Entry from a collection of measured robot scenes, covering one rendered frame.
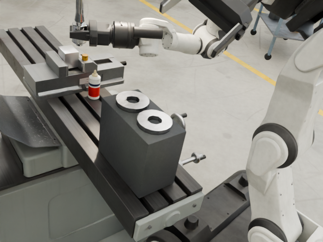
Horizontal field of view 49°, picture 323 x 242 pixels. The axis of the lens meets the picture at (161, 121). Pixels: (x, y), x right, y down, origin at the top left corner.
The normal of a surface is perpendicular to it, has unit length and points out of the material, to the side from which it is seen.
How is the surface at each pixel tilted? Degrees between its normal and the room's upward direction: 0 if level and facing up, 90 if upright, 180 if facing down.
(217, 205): 0
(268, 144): 90
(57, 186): 90
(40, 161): 90
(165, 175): 90
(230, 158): 0
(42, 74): 0
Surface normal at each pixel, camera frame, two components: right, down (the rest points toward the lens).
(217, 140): 0.16, -0.80
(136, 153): -0.79, 0.25
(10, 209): 0.58, 0.55
